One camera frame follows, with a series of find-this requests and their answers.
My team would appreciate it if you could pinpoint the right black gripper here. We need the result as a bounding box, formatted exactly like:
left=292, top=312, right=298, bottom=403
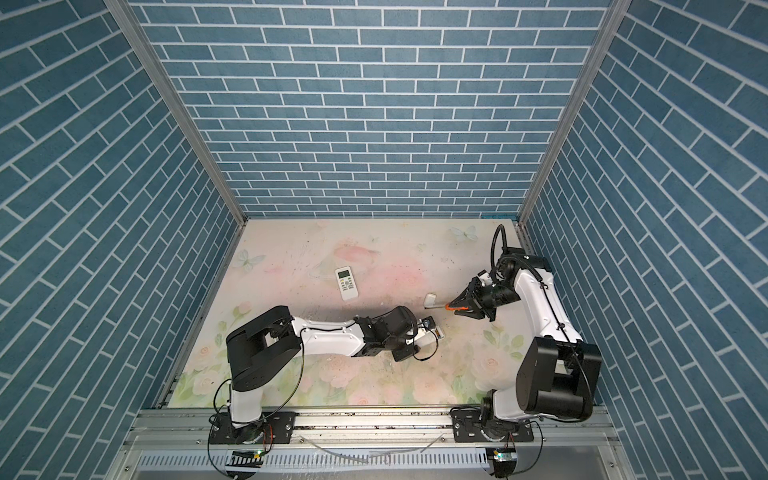
left=451, top=277, right=520, bottom=322

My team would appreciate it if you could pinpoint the orange handled screwdriver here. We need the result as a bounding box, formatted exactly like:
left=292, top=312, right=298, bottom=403
left=423, top=304, right=471, bottom=312

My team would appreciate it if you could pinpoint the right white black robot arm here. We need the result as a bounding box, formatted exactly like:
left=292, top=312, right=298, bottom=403
left=446, top=247, right=602, bottom=422

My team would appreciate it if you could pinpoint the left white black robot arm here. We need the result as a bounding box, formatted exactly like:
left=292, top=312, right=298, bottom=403
left=225, top=305, right=441, bottom=429

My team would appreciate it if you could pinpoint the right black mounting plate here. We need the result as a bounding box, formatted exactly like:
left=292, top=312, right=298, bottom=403
left=449, top=406, right=534, bottom=443

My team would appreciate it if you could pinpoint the black mounting plate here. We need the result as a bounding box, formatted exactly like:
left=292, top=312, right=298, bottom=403
left=209, top=411, right=297, bottom=447
left=449, top=406, right=534, bottom=443

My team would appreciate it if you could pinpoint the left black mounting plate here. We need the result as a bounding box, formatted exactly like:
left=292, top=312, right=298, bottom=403
left=209, top=411, right=297, bottom=447

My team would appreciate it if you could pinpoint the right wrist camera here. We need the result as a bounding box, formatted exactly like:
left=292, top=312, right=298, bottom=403
left=477, top=270, right=493, bottom=288

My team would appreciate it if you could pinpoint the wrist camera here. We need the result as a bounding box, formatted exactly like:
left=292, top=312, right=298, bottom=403
left=420, top=316, right=436, bottom=331
left=477, top=270, right=493, bottom=288

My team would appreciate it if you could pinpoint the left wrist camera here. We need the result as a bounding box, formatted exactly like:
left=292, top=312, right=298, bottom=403
left=420, top=316, right=436, bottom=331

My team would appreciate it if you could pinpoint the white perforated cable duct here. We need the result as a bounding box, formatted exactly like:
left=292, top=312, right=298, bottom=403
left=136, top=447, right=489, bottom=473

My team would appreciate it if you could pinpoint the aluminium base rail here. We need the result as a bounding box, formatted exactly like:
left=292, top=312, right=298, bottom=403
left=107, top=406, right=633, bottom=479

